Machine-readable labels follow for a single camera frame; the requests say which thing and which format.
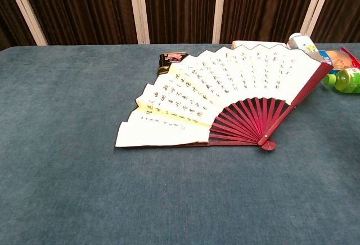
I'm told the blue felt table mat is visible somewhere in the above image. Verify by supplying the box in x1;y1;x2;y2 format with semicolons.
0;43;360;245

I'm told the blue red snack packet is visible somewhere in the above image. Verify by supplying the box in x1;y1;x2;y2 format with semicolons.
318;47;360;74

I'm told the black rectangular food tin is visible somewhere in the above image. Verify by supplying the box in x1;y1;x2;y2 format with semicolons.
156;52;190;77

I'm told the green tea plastic bottle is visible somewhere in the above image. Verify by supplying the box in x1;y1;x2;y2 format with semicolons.
323;68;360;94

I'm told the white box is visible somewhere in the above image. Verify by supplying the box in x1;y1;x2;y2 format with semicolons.
231;39;290;51

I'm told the red ribbed paper folding fan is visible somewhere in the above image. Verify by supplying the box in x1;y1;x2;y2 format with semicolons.
114;41;334;152

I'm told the clear water bottle blue label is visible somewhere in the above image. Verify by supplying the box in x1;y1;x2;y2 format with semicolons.
286;32;325;63

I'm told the beige metal rail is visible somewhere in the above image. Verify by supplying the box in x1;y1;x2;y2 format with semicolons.
299;0;336;37
127;0;151;44
2;0;48;46
211;0;227;44

